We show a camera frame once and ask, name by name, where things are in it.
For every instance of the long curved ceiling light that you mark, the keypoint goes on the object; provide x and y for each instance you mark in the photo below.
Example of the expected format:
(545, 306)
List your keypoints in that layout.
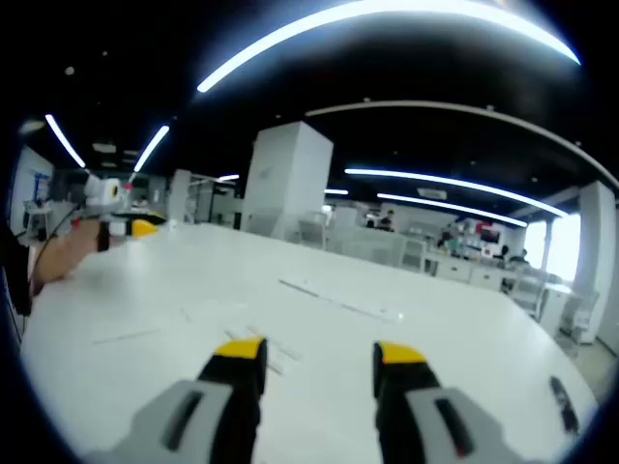
(435, 7)

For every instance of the narrow white pillar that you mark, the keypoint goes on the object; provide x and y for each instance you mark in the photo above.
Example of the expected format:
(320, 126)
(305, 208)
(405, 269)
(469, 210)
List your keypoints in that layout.
(182, 193)

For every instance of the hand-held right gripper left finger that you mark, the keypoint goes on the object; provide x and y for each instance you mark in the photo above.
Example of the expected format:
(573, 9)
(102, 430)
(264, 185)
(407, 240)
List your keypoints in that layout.
(222, 425)

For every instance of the row of white office desks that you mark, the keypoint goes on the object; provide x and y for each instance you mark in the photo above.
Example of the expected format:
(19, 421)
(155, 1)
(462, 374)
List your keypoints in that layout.
(454, 270)

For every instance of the white pillar beside window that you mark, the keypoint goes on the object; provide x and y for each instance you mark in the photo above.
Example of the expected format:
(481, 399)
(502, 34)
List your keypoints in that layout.
(599, 251)

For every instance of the person's left hand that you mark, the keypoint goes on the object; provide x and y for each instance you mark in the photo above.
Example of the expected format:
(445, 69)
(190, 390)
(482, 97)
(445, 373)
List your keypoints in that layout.
(103, 239)

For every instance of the black pen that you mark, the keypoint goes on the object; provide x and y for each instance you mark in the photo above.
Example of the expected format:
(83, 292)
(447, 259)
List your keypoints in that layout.
(563, 401)

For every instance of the long ceiling line light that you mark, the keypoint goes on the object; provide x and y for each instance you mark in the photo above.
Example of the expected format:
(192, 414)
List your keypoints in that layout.
(387, 174)

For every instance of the ceiling air vent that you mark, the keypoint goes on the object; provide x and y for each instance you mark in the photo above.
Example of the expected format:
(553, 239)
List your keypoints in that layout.
(433, 193)

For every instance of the wide white pillar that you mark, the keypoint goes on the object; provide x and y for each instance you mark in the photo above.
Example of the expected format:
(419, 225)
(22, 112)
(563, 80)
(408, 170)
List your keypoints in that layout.
(285, 183)

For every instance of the blue wall poster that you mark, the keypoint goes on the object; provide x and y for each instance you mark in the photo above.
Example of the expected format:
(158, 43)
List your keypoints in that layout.
(42, 186)

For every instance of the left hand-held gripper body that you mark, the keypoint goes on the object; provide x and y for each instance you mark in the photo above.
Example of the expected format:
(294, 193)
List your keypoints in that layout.
(99, 193)

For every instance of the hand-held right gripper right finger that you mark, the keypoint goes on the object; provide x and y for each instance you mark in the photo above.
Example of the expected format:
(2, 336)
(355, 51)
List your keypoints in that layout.
(411, 425)

